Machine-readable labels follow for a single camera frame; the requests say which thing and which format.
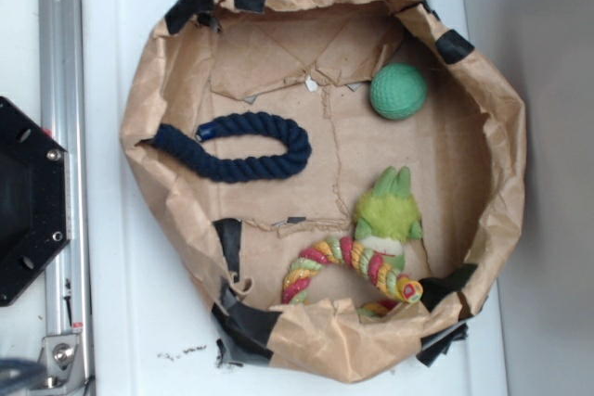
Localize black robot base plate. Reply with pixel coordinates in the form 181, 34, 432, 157
1, 97, 70, 307

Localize brown paper bag basket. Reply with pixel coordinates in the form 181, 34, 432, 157
121, 0, 526, 383

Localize metal corner bracket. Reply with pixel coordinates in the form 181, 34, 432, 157
29, 334, 85, 395

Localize aluminium extrusion rail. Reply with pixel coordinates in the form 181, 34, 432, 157
39, 0, 96, 395

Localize multicolour twisted rope ring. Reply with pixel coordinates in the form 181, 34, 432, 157
281, 236, 424, 319

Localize green plush toy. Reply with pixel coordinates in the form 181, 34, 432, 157
354, 166, 424, 271

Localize navy blue rope toy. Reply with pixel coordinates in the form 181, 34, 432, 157
148, 112, 312, 184

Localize white plastic tray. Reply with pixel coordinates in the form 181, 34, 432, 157
82, 0, 508, 395

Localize green rubber ball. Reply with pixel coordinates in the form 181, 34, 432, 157
369, 63, 428, 121

